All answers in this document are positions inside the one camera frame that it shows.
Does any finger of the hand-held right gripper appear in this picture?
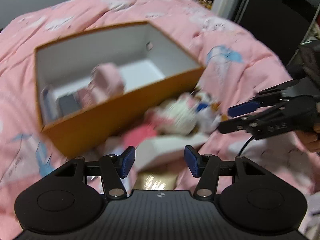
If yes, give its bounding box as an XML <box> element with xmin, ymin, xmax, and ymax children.
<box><xmin>228</xmin><ymin>79</ymin><xmax>308</xmax><ymax>118</ymax></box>
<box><xmin>217</xmin><ymin>100</ymin><xmax>295</xmax><ymax>134</ymax></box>

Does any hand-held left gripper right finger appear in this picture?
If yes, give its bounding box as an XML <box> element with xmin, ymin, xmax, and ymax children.
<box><xmin>184</xmin><ymin>145</ymin><xmax>267</xmax><ymax>200</ymax></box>

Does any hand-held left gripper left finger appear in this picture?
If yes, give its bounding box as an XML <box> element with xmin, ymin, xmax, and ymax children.
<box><xmin>54</xmin><ymin>146</ymin><xmax>136</xmax><ymax>200</ymax></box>

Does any long white box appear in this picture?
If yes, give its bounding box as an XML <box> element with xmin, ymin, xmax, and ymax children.
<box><xmin>137</xmin><ymin>132</ymin><xmax>211</xmax><ymax>171</ymax></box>

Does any calico cat plush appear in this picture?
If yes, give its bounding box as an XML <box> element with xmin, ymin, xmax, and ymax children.
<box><xmin>194</xmin><ymin>90</ymin><xmax>226</xmax><ymax>133</ymax></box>

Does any pink fluffy strawberry pompom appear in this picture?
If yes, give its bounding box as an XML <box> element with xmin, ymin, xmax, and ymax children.
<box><xmin>122</xmin><ymin>124</ymin><xmax>158</xmax><ymax>146</ymax></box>

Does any gold foil card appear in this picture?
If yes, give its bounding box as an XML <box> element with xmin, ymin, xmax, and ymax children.
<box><xmin>136</xmin><ymin>171</ymin><xmax>177</xmax><ymax>191</ymax></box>

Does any orange cardboard box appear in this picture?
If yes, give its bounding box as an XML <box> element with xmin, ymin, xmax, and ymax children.
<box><xmin>34</xmin><ymin>21</ymin><xmax>207</xmax><ymax>159</ymax></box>

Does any white crocheted bunny plush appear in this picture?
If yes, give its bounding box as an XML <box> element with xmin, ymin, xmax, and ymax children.
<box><xmin>145</xmin><ymin>93</ymin><xmax>201</xmax><ymax>136</ymax></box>

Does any grey and pink small box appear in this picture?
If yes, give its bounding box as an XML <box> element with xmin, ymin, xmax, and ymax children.
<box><xmin>56</xmin><ymin>87</ymin><xmax>98</xmax><ymax>117</ymax></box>

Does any pink cloth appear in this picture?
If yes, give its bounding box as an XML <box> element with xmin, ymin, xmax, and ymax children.
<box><xmin>87</xmin><ymin>63</ymin><xmax>126</xmax><ymax>101</ymax></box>

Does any person's right hand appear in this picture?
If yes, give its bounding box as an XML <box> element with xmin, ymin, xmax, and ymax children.
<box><xmin>296</xmin><ymin>130</ymin><xmax>320</xmax><ymax>152</ymax></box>

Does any dark cabinet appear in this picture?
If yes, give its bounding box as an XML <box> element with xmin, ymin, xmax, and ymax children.
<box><xmin>232</xmin><ymin>0</ymin><xmax>320</xmax><ymax>65</ymax></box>

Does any pink printed blanket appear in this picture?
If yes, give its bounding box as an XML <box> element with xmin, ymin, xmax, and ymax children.
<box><xmin>0</xmin><ymin>0</ymin><xmax>320</xmax><ymax>220</ymax></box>

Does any black cable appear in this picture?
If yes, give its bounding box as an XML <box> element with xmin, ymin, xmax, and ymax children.
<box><xmin>236</xmin><ymin>134</ymin><xmax>253</xmax><ymax>158</ymax></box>

